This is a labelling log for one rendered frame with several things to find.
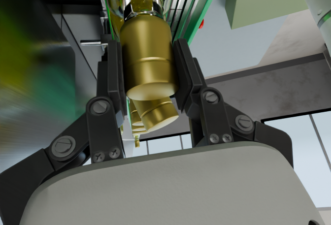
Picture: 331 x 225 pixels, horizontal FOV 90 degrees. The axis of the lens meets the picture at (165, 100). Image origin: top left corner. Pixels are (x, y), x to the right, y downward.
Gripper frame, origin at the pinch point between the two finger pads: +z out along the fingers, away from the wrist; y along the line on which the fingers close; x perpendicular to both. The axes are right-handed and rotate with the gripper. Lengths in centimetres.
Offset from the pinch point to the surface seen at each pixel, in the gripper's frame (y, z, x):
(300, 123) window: 262, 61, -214
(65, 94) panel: -12.1, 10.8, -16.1
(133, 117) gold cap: -1.5, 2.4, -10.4
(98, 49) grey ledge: -10.2, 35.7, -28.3
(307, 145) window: 261, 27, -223
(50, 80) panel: -12.0, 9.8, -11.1
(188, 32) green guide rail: 12.5, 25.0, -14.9
